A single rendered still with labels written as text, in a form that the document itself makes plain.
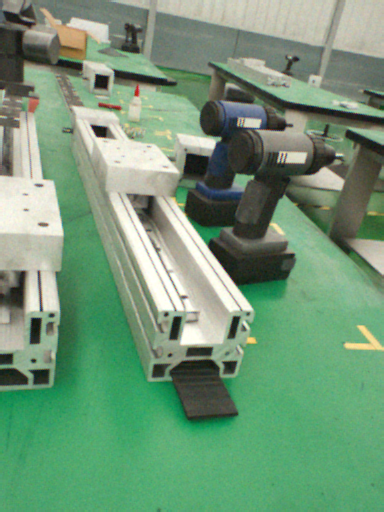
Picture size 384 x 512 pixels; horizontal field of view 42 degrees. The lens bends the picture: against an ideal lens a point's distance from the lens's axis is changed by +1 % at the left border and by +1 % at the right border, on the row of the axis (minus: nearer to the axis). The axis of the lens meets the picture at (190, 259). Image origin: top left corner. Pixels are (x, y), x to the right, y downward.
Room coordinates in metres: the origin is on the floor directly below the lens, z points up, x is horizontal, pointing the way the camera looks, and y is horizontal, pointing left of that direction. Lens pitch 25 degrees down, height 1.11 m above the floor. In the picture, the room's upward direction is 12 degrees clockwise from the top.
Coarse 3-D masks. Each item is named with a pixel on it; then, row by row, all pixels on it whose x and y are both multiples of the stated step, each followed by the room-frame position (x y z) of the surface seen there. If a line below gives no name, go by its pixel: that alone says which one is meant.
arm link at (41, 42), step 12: (12, 0) 1.15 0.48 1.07; (24, 0) 1.16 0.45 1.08; (12, 12) 1.13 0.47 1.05; (24, 24) 1.15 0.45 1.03; (36, 24) 1.14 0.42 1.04; (36, 36) 1.11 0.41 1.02; (48, 36) 1.11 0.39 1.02; (24, 48) 1.10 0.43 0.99; (36, 48) 1.10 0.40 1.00; (48, 48) 1.10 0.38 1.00; (48, 60) 1.11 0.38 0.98
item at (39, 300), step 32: (0, 128) 1.06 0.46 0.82; (32, 128) 0.96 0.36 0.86; (0, 160) 0.85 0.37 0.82; (32, 160) 0.76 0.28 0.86; (0, 288) 0.42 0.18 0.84; (32, 288) 0.39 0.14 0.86; (0, 320) 0.38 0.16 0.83; (32, 320) 0.39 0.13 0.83; (0, 352) 0.34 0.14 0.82; (32, 352) 0.35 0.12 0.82; (0, 384) 0.35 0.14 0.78; (32, 384) 0.35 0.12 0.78
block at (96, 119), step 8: (72, 112) 1.21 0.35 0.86; (80, 112) 1.17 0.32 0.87; (88, 112) 1.19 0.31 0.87; (96, 112) 1.21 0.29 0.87; (104, 112) 1.23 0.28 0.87; (112, 112) 1.25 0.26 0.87; (72, 120) 1.19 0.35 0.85; (88, 120) 1.15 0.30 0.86; (96, 120) 1.15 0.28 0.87; (104, 120) 1.16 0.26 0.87; (112, 120) 1.17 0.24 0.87; (64, 128) 1.16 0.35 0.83; (72, 128) 1.18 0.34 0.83; (96, 128) 1.17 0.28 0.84; (104, 128) 1.18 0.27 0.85; (72, 136) 1.18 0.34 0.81; (96, 136) 1.17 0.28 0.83; (104, 136) 1.17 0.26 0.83; (72, 144) 1.16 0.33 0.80; (72, 152) 1.14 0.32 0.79
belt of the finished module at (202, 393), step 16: (176, 368) 0.41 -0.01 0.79; (192, 368) 0.42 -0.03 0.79; (208, 368) 0.42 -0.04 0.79; (176, 384) 0.39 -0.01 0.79; (192, 384) 0.39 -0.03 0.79; (208, 384) 0.40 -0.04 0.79; (192, 400) 0.37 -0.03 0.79; (208, 400) 0.38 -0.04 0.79; (224, 400) 0.38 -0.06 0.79; (192, 416) 0.35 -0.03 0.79; (208, 416) 0.36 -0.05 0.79; (224, 416) 0.36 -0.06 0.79
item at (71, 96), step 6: (54, 72) 2.17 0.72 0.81; (60, 78) 2.03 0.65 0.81; (66, 78) 2.07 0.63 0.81; (60, 84) 1.89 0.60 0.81; (66, 84) 1.92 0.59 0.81; (72, 84) 1.96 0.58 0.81; (66, 90) 1.79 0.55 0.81; (72, 90) 1.82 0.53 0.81; (66, 96) 1.67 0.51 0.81; (72, 96) 1.70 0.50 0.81; (78, 96) 1.73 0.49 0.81; (72, 102) 1.59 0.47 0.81; (78, 102) 1.62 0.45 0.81
